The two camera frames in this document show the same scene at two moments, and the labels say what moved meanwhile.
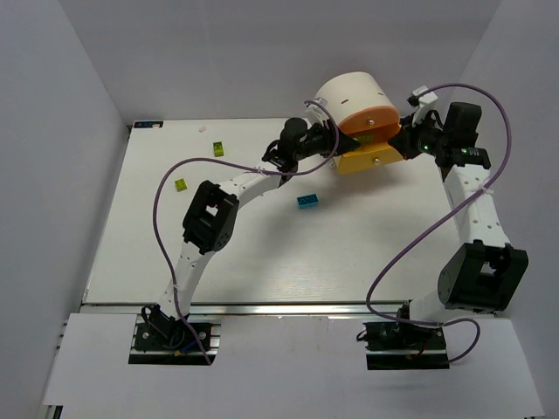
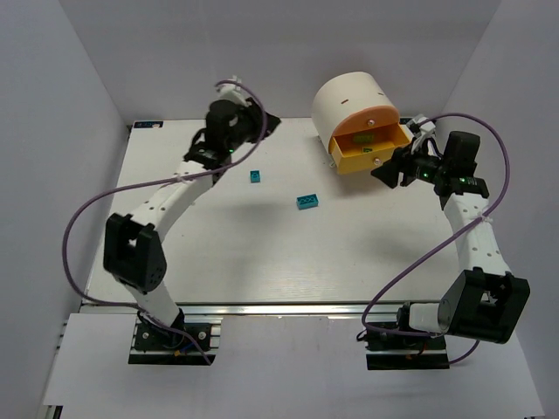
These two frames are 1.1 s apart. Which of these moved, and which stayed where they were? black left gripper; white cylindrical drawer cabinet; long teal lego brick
Moved: black left gripper
Stayed: long teal lego brick; white cylindrical drawer cabinet
